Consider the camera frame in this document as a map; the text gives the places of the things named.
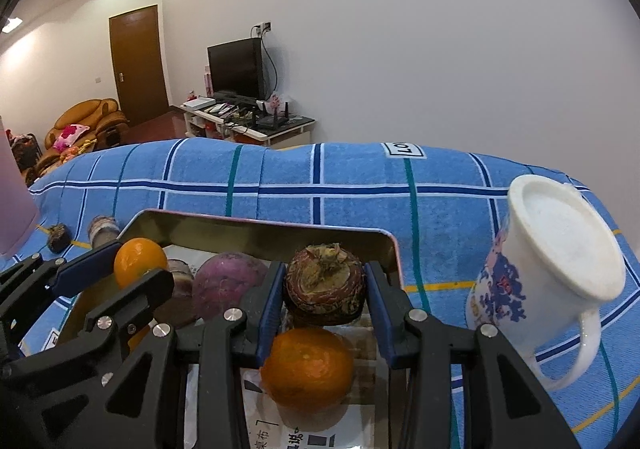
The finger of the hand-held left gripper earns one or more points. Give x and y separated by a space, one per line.
145 294
85 269

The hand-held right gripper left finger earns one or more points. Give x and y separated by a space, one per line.
272 309

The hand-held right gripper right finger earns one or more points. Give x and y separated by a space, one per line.
380 319

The orange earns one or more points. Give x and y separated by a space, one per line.
307 369
140 259

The purple sugarcane piece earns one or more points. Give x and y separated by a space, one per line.
102 229
180 281

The purple sweet potato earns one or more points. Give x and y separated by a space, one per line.
225 284

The dark brown mangosteen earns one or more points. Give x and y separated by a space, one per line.
325 284
57 237

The pink tin box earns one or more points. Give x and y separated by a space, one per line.
250 234

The lilac electric kettle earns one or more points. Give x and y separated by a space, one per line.
15 209

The white printed paper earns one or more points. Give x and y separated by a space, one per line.
360 429

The pink cushion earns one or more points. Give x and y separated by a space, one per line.
69 136

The blue plaid towel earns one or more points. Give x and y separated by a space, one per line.
350 179

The brown leather sofa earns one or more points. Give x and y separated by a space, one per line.
85 111

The white television stand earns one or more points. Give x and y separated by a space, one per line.
290 134

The black router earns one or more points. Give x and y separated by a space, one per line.
272 121

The flat white box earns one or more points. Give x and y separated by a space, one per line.
198 102

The white floral mug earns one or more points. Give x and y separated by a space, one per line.
560 234

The pink white bag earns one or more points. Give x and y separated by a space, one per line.
275 102

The brown wooden door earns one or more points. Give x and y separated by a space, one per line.
137 64

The black television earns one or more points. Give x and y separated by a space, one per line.
235 66

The square ceiling light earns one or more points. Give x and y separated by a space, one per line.
11 24

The wall socket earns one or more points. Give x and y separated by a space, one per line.
261 28

